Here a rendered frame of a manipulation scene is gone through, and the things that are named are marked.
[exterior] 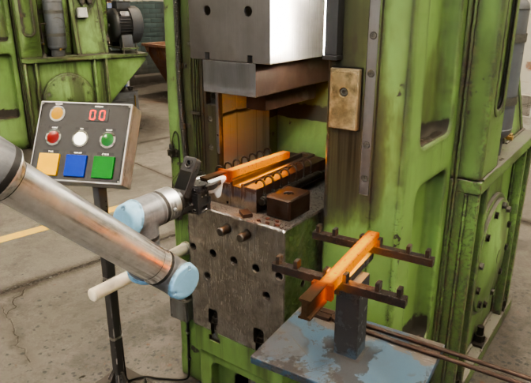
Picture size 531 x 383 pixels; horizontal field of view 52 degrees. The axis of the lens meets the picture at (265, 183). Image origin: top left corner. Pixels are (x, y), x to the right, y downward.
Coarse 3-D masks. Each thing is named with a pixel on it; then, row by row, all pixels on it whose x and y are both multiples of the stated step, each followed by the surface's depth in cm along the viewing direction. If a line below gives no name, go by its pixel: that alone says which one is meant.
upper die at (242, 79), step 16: (208, 64) 162; (224, 64) 159; (240, 64) 155; (256, 64) 152; (288, 64) 165; (304, 64) 173; (320, 64) 180; (208, 80) 164; (224, 80) 160; (240, 80) 157; (256, 80) 154; (272, 80) 160; (288, 80) 167; (304, 80) 174; (320, 80) 182; (256, 96) 155
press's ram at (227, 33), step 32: (192, 0) 160; (224, 0) 153; (256, 0) 146; (288, 0) 151; (320, 0) 164; (192, 32) 163; (224, 32) 156; (256, 32) 149; (288, 32) 154; (320, 32) 167
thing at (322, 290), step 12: (360, 240) 133; (372, 240) 133; (348, 252) 127; (360, 252) 127; (336, 264) 121; (348, 264) 121; (324, 276) 116; (336, 276) 116; (312, 288) 109; (324, 288) 111; (300, 300) 105; (312, 300) 105; (324, 300) 112; (312, 312) 108
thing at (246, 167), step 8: (280, 152) 185; (288, 152) 187; (256, 160) 175; (264, 160) 176; (272, 160) 179; (280, 160) 183; (232, 168) 166; (240, 168) 166; (248, 168) 169; (256, 168) 173; (208, 176) 156; (216, 176) 157; (232, 176) 164
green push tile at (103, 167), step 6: (96, 156) 181; (102, 156) 181; (108, 156) 180; (96, 162) 180; (102, 162) 180; (108, 162) 180; (114, 162) 180; (96, 168) 180; (102, 168) 180; (108, 168) 179; (96, 174) 180; (102, 174) 179; (108, 174) 179
